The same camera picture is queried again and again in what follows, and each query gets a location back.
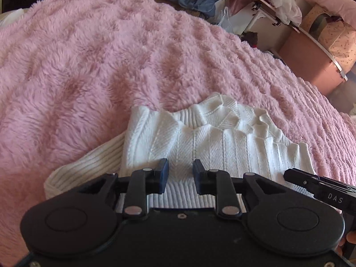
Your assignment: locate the white cable-knit sweater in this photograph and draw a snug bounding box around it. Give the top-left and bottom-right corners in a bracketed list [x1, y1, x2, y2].
[44, 93, 314, 208]

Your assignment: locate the person's right hand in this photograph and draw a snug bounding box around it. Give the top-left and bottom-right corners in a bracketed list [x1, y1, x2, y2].
[338, 220, 355, 265]

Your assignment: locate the pink fluffy bed blanket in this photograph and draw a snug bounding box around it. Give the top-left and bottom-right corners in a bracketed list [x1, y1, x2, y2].
[1, 0, 355, 266]

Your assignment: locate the pink plastic storage bin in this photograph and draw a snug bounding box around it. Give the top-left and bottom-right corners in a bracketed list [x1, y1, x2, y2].
[279, 31, 346, 96]

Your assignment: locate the beige patterned storage bag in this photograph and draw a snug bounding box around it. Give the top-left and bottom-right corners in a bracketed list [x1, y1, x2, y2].
[301, 4, 355, 73]

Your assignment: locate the white plastic bag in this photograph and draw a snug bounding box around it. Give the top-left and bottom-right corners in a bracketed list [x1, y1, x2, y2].
[217, 7, 234, 34]

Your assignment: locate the white folding side table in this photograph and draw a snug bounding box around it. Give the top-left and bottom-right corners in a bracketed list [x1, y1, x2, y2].
[230, 0, 291, 52]

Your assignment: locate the pink padded quilt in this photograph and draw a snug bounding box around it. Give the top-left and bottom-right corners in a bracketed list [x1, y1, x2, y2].
[305, 0, 356, 28]

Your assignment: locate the white garment on bed edge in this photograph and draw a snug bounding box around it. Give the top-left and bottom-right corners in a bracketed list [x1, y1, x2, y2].
[0, 8, 28, 28]

